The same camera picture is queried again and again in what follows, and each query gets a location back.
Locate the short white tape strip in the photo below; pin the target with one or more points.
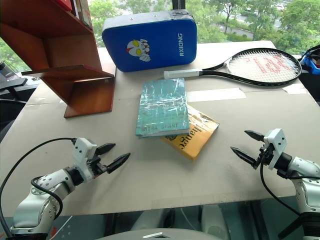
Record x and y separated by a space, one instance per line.
295 88

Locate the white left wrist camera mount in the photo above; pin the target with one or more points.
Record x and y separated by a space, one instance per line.
81 152

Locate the black white tennis racket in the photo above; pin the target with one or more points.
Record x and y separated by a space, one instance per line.
182 73

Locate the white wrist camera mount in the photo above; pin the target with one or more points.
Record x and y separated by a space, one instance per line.
276 142
81 152

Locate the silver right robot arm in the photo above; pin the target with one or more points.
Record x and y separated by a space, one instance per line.
306 165

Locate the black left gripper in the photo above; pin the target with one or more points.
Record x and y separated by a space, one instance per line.
98 168

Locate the blue RXIONG kick pad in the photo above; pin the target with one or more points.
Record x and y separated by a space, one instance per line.
160 47

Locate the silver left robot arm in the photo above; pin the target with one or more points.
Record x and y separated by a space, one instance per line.
50 178

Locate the yellow book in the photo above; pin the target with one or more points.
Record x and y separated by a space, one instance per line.
195 142

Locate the black desk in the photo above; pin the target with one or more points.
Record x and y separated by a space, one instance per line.
12 82

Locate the blue and black headgear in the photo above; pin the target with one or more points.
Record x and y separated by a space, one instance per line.
308 62

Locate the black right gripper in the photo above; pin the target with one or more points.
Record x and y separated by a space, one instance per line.
265 155

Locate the teal book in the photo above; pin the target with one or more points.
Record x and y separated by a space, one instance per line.
162 105

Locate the grey white book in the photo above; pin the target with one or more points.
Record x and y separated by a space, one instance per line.
83 11

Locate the red-brown wooden shelf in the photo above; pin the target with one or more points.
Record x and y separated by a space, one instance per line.
82 97

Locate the black window post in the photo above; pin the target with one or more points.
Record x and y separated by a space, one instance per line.
178 4

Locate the black diagonal bar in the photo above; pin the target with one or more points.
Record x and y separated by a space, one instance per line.
292 226

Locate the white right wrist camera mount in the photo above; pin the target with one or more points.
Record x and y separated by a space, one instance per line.
276 142

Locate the red book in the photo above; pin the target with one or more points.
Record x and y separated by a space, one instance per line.
63 3

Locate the grey rounded robot torso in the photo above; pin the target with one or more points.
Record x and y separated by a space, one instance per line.
160 233

